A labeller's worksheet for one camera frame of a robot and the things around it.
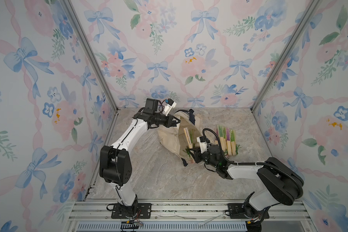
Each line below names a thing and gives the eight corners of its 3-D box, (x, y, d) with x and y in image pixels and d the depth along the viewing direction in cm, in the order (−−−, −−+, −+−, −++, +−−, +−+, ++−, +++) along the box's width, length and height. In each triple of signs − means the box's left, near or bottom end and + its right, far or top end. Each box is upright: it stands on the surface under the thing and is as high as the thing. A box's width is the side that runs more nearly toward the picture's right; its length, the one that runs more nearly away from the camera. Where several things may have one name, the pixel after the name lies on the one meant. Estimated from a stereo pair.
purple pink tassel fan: (227, 155, 96) (228, 153, 93) (225, 130, 109) (226, 127, 106) (231, 155, 95) (232, 153, 93) (228, 130, 108) (230, 128, 106)
